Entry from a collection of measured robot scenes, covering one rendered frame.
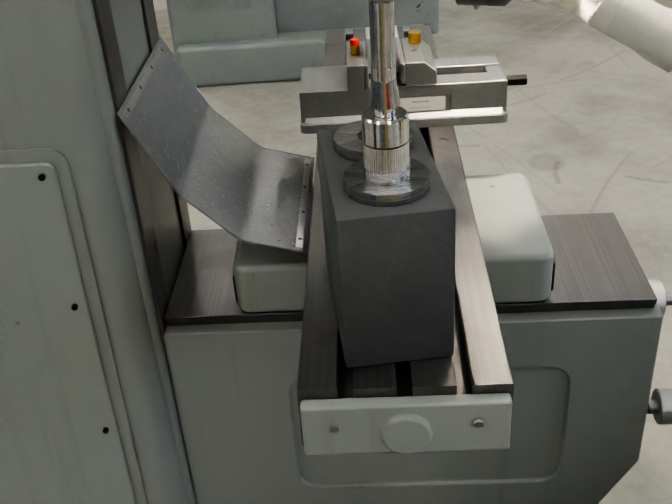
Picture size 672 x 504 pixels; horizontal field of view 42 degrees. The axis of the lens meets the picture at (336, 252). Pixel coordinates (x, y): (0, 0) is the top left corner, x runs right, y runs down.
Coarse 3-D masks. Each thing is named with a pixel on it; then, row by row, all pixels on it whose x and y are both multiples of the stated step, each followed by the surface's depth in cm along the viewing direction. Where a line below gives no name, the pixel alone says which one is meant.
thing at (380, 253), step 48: (336, 144) 98; (336, 192) 91; (384, 192) 87; (432, 192) 90; (336, 240) 88; (384, 240) 88; (432, 240) 88; (336, 288) 97; (384, 288) 91; (432, 288) 91; (384, 336) 94; (432, 336) 95
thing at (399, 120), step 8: (368, 112) 87; (400, 112) 87; (368, 120) 86; (376, 120) 86; (384, 120) 85; (392, 120) 85; (400, 120) 86; (408, 120) 87; (368, 128) 86; (376, 128) 86; (384, 128) 85; (392, 128) 85; (400, 128) 86
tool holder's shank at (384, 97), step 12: (372, 0) 81; (384, 0) 81; (372, 12) 81; (384, 12) 80; (372, 24) 81; (384, 24) 81; (372, 36) 82; (384, 36) 82; (372, 48) 83; (384, 48) 82; (372, 60) 83; (384, 60) 83; (372, 72) 84; (384, 72) 84; (372, 84) 85; (384, 84) 84; (396, 84) 85; (372, 96) 85; (384, 96) 85; (396, 96) 85; (384, 108) 85
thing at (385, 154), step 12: (372, 132) 86; (384, 132) 86; (396, 132) 86; (408, 132) 87; (372, 144) 87; (384, 144) 86; (396, 144) 86; (408, 144) 88; (372, 156) 88; (384, 156) 87; (396, 156) 87; (408, 156) 89; (372, 168) 88; (384, 168) 88; (396, 168) 88; (408, 168) 89; (372, 180) 89; (384, 180) 88; (396, 180) 89
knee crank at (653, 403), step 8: (656, 392) 148; (664, 392) 146; (656, 400) 148; (664, 400) 145; (648, 408) 148; (656, 408) 147; (664, 408) 145; (656, 416) 148; (664, 416) 145; (664, 424) 147
